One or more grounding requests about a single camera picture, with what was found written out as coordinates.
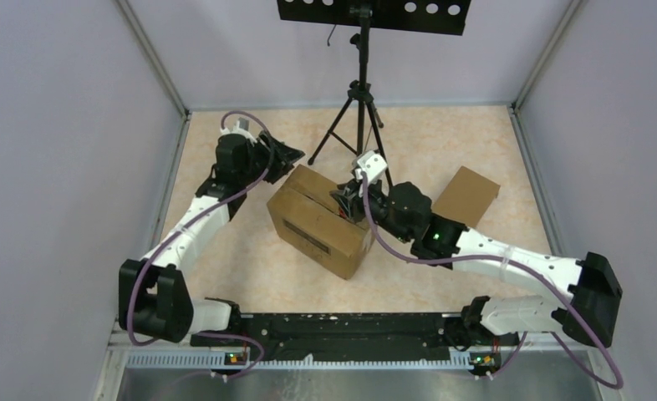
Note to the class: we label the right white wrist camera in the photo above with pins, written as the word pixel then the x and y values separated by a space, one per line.
pixel 371 164

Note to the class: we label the black perforated plate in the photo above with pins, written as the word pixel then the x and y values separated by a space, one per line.
pixel 441 17

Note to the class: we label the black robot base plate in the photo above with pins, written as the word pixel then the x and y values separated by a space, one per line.
pixel 354 337

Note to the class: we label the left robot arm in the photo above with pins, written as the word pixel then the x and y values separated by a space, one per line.
pixel 153 296

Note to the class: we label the black tripod stand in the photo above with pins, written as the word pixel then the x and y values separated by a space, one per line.
pixel 359 90

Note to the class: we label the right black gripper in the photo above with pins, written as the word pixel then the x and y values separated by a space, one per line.
pixel 351 197

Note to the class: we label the small cardboard box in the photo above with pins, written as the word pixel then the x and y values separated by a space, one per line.
pixel 466 198

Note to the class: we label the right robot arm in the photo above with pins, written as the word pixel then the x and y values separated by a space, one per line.
pixel 577 297

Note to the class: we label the grey cable duct rail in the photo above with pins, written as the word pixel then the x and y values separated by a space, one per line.
pixel 216 360

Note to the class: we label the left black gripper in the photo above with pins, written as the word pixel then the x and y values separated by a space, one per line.
pixel 282 156

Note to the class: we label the large cardboard box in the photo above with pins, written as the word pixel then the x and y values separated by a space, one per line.
pixel 308 218

